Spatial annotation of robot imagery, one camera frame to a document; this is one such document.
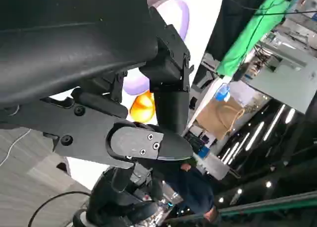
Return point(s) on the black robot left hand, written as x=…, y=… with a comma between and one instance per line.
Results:
x=62, y=51

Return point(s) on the orange and white bread roll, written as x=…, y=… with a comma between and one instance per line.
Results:
x=142, y=108

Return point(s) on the lilac plate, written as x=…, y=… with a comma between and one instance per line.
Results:
x=184, y=16

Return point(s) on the black robot body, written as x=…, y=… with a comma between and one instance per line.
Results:
x=116, y=199

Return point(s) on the blue and white tissue pack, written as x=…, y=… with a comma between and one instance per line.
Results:
x=223, y=92

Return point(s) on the black drape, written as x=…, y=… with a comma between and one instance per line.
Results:
x=230, y=26

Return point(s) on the brown paper bag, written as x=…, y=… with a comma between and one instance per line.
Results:
x=220, y=118

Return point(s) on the green cloth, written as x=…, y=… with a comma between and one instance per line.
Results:
x=247, y=39

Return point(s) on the person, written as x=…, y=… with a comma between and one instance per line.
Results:
x=195, y=187

